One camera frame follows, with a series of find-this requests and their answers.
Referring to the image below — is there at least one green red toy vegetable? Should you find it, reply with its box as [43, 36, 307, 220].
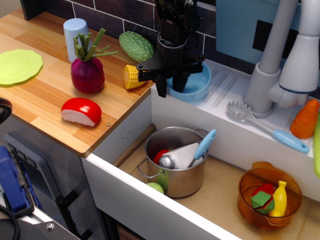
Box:
[250, 183, 275, 215]

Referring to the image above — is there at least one stainless steel pot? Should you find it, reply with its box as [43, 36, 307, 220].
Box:
[137, 126, 209, 198]

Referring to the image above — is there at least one purple toy beet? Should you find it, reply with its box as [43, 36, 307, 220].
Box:
[70, 28, 118, 93]

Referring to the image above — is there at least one green toy item right edge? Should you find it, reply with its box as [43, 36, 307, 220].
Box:
[312, 117, 320, 178]

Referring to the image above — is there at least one light blue plastic cup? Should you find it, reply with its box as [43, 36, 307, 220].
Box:
[62, 17, 90, 63]

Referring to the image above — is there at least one yellow toy corn half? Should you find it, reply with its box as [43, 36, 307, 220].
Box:
[123, 64, 146, 90]

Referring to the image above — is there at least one orange transparent bowl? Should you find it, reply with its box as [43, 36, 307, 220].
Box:
[237, 162, 303, 230]

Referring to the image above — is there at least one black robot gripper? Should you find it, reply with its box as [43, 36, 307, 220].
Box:
[136, 37, 205, 98]

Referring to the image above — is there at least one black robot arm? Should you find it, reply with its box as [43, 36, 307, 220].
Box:
[136, 0, 205, 98]

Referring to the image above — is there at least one grey toy faucet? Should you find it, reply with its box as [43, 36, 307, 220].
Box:
[243, 0, 320, 119]

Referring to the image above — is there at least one light blue backboard panel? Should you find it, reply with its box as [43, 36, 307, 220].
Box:
[215, 0, 302, 66]

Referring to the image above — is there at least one red toy tomato in pot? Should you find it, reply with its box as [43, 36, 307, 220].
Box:
[153, 149, 169, 165]

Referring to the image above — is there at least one blue clamp tool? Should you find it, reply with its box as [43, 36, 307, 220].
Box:
[0, 146, 44, 217]

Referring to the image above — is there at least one light blue plastic bowl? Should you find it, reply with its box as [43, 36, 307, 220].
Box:
[166, 63, 212, 102]

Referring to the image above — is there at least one red white toy sushi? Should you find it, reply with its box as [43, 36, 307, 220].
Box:
[60, 97, 102, 127]

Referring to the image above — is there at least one pasta spoon blue handle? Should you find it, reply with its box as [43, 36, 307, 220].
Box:
[226, 101, 310, 154]

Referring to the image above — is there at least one white toy sink unit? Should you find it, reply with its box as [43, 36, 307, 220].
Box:
[82, 60, 320, 240]

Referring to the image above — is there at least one silver toy shaker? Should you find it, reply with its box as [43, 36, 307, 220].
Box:
[158, 155, 175, 169]

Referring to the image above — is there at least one yellow toy bottle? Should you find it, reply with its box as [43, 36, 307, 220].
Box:
[268, 180, 287, 218]

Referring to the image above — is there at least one green plastic plate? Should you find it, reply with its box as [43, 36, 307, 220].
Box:
[0, 49, 43, 85]

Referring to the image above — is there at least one orange toy carrot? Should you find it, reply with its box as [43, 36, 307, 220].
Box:
[290, 99, 320, 139]

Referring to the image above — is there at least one green toy apple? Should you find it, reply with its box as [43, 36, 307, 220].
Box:
[146, 182, 165, 194]

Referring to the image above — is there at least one black cable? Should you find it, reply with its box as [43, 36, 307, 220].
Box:
[0, 204, 21, 240]

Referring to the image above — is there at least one blue handled utensil in pot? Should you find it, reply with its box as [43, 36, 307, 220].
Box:
[188, 129, 217, 168]

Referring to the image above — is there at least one green toy bitter gourd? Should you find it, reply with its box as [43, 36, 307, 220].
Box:
[119, 31, 155, 63]

